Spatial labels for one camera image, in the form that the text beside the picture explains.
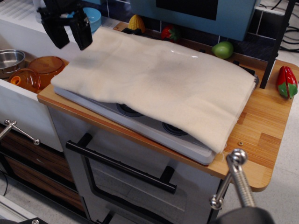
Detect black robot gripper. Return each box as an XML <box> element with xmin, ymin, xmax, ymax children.
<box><xmin>38</xmin><ymin>0</ymin><xmax>93</xmax><ymax>50</ymax></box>

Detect cream cloth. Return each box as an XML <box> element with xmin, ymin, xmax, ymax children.
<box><xmin>50</xmin><ymin>26</ymin><xmax>256</xmax><ymax>154</ymax></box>

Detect light blue plastic bowl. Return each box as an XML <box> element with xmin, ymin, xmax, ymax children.
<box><xmin>83</xmin><ymin>7</ymin><xmax>102</xmax><ymax>33</ymax></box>

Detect orange transparent bowl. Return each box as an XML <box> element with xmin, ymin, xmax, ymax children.
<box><xmin>28</xmin><ymin>56</ymin><xmax>65</xmax><ymax>90</ymax></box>

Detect orange transparent lid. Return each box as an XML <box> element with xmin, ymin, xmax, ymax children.
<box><xmin>8</xmin><ymin>68</ymin><xmax>41</xmax><ymax>93</ymax></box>

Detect stainless steel pot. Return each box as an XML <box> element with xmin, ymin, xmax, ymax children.
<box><xmin>0</xmin><ymin>49</ymin><xmax>25</xmax><ymax>79</ymax></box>

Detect yellow toy corn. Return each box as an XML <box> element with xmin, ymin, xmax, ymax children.
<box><xmin>128</xmin><ymin>14</ymin><xmax>146</xmax><ymax>33</ymax></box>

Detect red toy strawberry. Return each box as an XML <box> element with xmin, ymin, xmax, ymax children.
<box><xmin>160</xmin><ymin>24</ymin><xmax>181</xmax><ymax>43</ymax></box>

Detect silver clamp left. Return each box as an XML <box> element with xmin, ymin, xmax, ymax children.
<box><xmin>0</xmin><ymin>119</ymin><xmax>41</xmax><ymax>146</ymax></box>

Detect grey toy stove top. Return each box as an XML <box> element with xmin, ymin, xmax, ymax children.
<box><xmin>54</xmin><ymin>28</ymin><xmax>260</xmax><ymax>165</ymax></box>

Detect white toy oven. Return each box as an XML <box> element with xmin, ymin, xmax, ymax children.
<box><xmin>50</xmin><ymin>109</ymin><xmax>221</xmax><ymax>224</ymax></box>

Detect blue toy microwave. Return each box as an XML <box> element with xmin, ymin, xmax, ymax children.
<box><xmin>130</xmin><ymin>0</ymin><xmax>260</xmax><ymax>41</ymax></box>

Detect red toy pepper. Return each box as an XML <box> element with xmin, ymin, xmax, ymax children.
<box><xmin>277</xmin><ymin>66</ymin><xmax>298</xmax><ymax>99</ymax></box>

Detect silver clamp right foreground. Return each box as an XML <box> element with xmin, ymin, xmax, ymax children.
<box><xmin>210</xmin><ymin>148</ymin><xmax>274</xmax><ymax>224</ymax></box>

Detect black oven door handle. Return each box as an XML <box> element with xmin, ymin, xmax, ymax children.
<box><xmin>65</xmin><ymin>133</ymin><xmax>177</xmax><ymax>194</ymax></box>

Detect black metal post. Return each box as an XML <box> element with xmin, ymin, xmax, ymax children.
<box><xmin>259</xmin><ymin>0</ymin><xmax>296</xmax><ymax>89</ymax></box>

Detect black cables on floor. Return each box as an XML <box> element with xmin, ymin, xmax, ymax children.
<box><xmin>259</xmin><ymin>0</ymin><xmax>299</xmax><ymax>52</ymax></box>

